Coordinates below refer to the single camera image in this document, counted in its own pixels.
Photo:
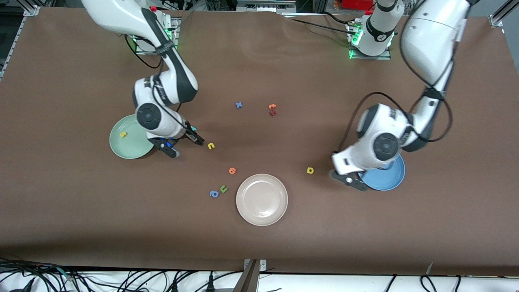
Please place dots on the black power plug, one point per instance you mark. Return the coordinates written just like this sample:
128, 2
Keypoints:
175, 284
211, 283

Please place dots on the blue foam letter a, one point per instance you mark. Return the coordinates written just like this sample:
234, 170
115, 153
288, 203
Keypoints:
213, 194

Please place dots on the beige plate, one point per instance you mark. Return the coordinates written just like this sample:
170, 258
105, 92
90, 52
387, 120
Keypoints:
262, 199

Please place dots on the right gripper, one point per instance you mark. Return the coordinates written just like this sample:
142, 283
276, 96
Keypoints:
190, 133

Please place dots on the pale green plate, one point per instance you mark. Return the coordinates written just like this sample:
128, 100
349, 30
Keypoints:
125, 146

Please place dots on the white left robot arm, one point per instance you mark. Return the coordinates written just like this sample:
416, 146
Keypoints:
429, 44

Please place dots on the brown table cover sheet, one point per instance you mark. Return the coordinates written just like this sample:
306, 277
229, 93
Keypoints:
81, 202

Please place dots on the aluminium profile post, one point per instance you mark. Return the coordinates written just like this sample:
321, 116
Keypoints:
247, 280

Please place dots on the blue plate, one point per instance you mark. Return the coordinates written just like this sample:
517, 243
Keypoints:
389, 179

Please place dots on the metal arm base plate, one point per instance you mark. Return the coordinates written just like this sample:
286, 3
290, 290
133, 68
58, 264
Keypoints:
142, 51
377, 57

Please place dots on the grey metal rail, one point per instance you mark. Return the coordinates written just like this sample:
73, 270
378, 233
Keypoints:
263, 6

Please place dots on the aluminium frame rail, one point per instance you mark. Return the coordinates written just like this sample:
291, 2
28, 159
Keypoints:
12, 42

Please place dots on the small metal bracket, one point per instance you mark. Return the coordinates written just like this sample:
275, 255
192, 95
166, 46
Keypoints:
262, 265

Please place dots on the red box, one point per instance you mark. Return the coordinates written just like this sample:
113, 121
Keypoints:
357, 4

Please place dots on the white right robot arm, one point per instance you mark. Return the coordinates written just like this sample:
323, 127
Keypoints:
121, 12

